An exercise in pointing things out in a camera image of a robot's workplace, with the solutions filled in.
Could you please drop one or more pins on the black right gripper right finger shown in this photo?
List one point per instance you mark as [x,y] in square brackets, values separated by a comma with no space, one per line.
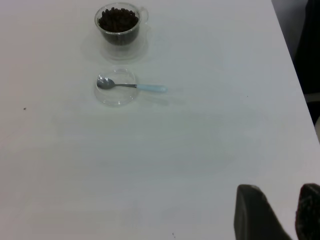
[310,215]

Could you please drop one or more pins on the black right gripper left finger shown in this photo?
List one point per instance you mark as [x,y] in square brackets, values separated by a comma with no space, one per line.
[255,217]

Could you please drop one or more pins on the glass cup of coffee beans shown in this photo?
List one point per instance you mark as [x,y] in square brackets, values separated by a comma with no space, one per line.
[117,20]

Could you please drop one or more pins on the black bulky background object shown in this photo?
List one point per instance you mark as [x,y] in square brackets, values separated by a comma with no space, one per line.
[310,50]

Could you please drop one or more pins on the clear glass saucer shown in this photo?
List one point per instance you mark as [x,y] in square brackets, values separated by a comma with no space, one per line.
[117,99]

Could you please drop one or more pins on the double-wall clear glass cup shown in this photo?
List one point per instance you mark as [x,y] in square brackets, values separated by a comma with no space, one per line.
[120,51]

